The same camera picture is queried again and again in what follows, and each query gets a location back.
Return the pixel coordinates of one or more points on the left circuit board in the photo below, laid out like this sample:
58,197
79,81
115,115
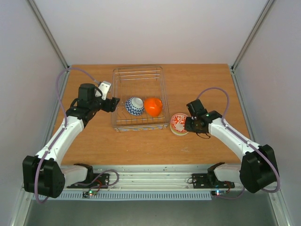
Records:
89,194

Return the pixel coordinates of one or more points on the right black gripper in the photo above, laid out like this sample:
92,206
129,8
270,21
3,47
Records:
190,125

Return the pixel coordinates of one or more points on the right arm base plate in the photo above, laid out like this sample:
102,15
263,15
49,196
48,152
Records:
202,181

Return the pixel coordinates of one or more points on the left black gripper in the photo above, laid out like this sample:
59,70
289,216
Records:
112,105

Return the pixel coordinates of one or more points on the aluminium rail frame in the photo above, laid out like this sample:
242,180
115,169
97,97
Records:
156,176

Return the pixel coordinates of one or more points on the blue patterned bowl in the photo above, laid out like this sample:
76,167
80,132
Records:
134,106

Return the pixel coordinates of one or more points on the white bowl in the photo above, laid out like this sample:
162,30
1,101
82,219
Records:
178,133

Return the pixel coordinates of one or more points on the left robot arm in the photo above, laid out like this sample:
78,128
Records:
42,173

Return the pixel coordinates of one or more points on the red patterned bowl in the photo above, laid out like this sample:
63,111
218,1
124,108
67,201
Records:
177,122

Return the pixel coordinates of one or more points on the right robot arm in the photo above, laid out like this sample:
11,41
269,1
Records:
258,168

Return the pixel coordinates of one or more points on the wire dish rack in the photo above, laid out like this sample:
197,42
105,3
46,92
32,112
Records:
133,86

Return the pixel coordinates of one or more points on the grey slotted cable duct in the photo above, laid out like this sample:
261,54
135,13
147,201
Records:
138,196

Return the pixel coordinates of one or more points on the orange bowl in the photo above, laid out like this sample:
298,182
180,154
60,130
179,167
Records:
153,106

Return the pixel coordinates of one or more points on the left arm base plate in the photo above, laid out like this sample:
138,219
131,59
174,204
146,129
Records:
92,181

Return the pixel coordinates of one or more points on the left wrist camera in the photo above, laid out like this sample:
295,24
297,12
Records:
105,88

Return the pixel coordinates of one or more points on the circuit board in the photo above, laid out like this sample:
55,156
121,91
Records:
89,194
219,192

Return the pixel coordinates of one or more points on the right circuit board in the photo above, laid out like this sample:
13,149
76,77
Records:
219,192

